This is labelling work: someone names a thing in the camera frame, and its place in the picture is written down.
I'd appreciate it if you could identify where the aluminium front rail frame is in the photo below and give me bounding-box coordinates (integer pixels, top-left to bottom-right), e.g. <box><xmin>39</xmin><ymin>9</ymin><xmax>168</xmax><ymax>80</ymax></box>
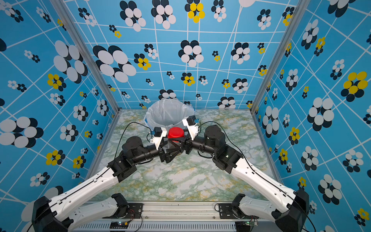
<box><xmin>61</xmin><ymin>196</ymin><xmax>272</xmax><ymax>232</ymax></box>

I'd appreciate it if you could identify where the right circuit board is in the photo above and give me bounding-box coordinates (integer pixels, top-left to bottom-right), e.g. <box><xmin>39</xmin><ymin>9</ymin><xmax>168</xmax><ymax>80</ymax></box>
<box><xmin>235</xmin><ymin>221</ymin><xmax>256</xmax><ymax>232</ymax></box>

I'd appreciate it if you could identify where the left black cable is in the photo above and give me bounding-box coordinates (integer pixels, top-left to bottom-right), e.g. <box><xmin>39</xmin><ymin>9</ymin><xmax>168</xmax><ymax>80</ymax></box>
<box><xmin>114</xmin><ymin>121</ymin><xmax>154</xmax><ymax>159</ymax></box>

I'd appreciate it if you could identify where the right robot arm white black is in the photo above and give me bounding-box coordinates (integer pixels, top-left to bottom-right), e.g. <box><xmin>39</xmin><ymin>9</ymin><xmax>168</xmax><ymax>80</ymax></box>
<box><xmin>167</xmin><ymin>125</ymin><xmax>309</xmax><ymax>232</ymax></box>

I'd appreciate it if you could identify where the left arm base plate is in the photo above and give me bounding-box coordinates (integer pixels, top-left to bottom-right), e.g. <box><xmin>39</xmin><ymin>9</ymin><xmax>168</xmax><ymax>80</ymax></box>
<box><xmin>104</xmin><ymin>203</ymin><xmax>144</xmax><ymax>219</ymax></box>

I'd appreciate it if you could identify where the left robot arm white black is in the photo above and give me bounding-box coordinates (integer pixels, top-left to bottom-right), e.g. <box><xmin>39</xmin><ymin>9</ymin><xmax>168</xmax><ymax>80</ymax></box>
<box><xmin>29</xmin><ymin>136</ymin><xmax>191</xmax><ymax>232</ymax></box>

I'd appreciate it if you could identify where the grey trash bin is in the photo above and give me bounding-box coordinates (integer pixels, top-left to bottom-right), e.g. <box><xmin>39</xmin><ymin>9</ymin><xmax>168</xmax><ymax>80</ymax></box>
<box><xmin>168</xmin><ymin>127</ymin><xmax>184</xmax><ymax>136</ymax></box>

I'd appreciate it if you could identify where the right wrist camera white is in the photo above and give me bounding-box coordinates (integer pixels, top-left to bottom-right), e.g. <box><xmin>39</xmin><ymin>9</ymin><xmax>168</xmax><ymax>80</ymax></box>
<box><xmin>182</xmin><ymin>115</ymin><xmax>199</xmax><ymax>141</ymax></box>

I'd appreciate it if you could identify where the left aluminium corner post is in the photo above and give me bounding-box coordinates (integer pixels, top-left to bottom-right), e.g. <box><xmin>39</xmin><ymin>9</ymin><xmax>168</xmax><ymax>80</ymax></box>
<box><xmin>50</xmin><ymin>0</ymin><xmax>121</xmax><ymax>114</ymax></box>

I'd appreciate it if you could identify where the left circuit board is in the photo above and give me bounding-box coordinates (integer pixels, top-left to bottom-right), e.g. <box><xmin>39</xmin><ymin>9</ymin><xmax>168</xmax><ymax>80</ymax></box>
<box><xmin>109</xmin><ymin>221</ymin><xmax>130</xmax><ymax>231</ymax></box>

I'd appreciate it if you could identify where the aluminium corner post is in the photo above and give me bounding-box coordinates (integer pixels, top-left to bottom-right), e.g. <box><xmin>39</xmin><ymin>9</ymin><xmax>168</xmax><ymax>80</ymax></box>
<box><xmin>50</xmin><ymin>0</ymin><xmax>121</xmax><ymax>114</ymax></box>
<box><xmin>250</xmin><ymin>0</ymin><xmax>311</xmax><ymax>115</ymax></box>

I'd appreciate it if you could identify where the red knobbed jar lid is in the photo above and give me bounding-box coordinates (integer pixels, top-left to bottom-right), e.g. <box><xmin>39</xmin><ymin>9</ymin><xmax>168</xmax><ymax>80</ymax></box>
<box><xmin>167</xmin><ymin>127</ymin><xmax>185</xmax><ymax>139</ymax></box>

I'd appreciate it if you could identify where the right aluminium corner post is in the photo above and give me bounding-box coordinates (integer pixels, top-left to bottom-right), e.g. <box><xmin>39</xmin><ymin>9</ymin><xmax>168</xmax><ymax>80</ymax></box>
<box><xmin>250</xmin><ymin>0</ymin><xmax>311</xmax><ymax>115</ymax></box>

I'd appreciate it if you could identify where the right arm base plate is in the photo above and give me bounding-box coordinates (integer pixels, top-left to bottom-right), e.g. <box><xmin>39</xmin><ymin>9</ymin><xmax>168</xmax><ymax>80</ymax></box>
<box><xmin>214</xmin><ymin>203</ymin><xmax>259</xmax><ymax>220</ymax></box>

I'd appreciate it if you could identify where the white plastic bin liner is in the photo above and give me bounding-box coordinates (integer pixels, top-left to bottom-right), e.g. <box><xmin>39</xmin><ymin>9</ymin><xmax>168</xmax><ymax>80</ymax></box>
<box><xmin>144</xmin><ymin>99</ymin><xmax>195</xmax><ymax>130</ymax></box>

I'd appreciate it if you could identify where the black cable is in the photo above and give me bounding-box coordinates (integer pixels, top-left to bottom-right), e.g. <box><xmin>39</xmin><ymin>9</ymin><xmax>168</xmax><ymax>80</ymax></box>
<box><xmin>197</xmin><ymin>121</ymin><xmax>232</xmax><ymax>146</ymax></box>
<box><xmin>114</xmin><ymin>121</ymin><xmax>154</xmax><ymax>159</ymax></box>

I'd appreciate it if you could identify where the right black cable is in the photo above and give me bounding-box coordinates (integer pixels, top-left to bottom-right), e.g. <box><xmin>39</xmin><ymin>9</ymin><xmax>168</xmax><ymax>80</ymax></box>
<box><xmin>197</xmin><ymin>121</ymin><xmax>232</xmax><ymax>146</ymax></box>

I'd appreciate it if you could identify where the circuit board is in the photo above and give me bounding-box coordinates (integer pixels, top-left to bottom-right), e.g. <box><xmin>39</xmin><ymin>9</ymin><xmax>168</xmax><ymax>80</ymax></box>
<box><xmin>109</xmin><ymin>221</ymin><xmax>130</xmax><ymax>231</ymax></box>
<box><xmin>235</xmin><ymin>221</ymin><xmax>256</xmax><ymax>232</ymax></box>

